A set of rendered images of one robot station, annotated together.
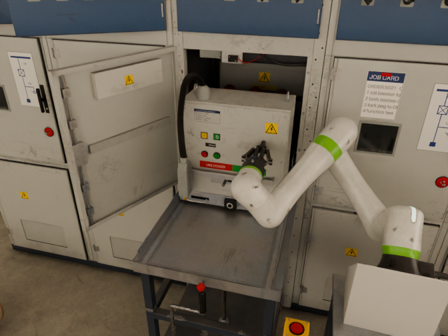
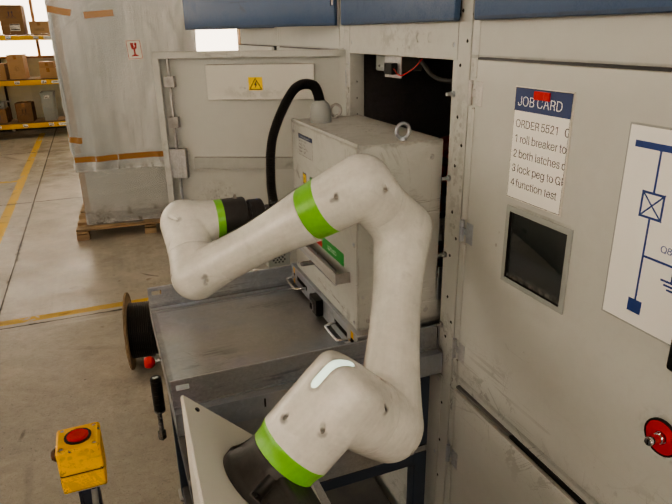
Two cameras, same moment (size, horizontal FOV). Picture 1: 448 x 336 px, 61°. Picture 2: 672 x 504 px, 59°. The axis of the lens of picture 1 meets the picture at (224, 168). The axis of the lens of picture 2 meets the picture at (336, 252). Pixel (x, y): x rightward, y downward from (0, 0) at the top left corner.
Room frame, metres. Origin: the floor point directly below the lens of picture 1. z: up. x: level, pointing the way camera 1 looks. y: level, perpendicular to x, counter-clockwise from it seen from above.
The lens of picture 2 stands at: (0.66, -1.31, 1.63)
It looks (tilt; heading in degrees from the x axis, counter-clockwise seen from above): 20 degrees down; 54
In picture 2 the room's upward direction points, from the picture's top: 1 degrees counter-clockwise
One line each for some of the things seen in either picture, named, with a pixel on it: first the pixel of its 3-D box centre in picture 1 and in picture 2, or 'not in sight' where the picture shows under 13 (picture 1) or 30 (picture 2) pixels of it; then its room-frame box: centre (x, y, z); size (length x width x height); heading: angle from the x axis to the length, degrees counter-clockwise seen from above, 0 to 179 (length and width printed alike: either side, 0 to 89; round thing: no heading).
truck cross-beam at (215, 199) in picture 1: (232, 200); (327, 302); (1.56, -0.04, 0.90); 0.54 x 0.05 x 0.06; 75
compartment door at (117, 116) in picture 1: (129, 135); (258, 165); (1.62, 0.45, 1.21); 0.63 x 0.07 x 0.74; 139
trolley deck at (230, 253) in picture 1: (225, 229); (282, 335); (1.42, -0.01, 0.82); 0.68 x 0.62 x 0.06; 165
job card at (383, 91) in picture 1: (381, 96); (536, 149); (1.57, -0.68, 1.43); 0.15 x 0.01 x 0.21; 75
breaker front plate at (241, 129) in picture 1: (232, 156); (320, 219); (1.54, -0.04, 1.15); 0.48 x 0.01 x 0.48; 75
